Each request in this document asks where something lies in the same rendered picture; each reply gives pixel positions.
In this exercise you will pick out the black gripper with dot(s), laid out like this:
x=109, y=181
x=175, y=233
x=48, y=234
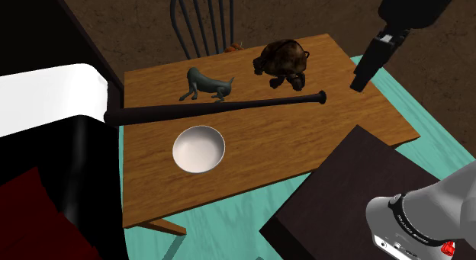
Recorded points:
x=373, y=62

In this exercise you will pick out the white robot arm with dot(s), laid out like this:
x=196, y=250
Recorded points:
x=427, y=207

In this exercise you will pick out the brown turtle figure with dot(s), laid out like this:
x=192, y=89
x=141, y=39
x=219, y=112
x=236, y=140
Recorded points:
x=284, y=58

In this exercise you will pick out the wooden table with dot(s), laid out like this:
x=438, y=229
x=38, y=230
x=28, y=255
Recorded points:
x=279, y=147

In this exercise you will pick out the small orange object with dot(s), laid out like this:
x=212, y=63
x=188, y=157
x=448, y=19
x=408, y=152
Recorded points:
x=232, y=48

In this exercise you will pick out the dark robot stand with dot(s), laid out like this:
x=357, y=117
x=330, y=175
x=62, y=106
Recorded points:
x=334, y=199

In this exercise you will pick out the grey dog figure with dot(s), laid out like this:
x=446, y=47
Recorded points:
x=208, y=86

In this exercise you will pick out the black baseball bat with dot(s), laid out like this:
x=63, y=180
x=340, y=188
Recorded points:
x=193, y=110

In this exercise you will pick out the white bowl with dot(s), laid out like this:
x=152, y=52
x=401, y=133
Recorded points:
x=199, y=149

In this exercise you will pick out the dark spindle-back chair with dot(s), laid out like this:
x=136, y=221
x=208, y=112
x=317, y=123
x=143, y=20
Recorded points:
x=177, y=28

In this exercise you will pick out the teal rug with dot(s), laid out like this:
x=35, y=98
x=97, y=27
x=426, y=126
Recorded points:
x=230, y=229

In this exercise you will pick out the white rounded furniture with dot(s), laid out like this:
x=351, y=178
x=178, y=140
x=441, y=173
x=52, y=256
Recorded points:
x=44, y=95

